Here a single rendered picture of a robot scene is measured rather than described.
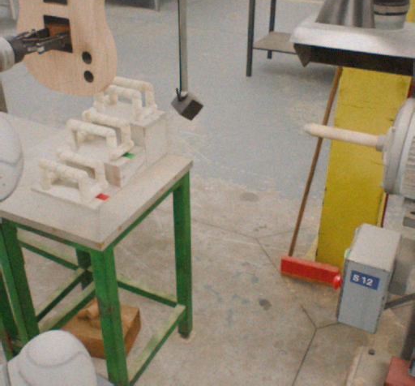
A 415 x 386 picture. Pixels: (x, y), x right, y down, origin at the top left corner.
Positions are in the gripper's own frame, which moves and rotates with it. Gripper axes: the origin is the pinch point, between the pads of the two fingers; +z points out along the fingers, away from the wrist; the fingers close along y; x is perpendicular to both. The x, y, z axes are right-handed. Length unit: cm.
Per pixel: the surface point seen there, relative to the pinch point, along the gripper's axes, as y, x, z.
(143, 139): 12.9, -40.1, 21.1
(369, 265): 101, -34, -19
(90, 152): -1.3, -43.0, 9.0
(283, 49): -64, -109, 378
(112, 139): 9.9, -35.2, 7.9
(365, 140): 90, -20, 14
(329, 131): 80, -19, 14
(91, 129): 2.1, -32.9, 7.5
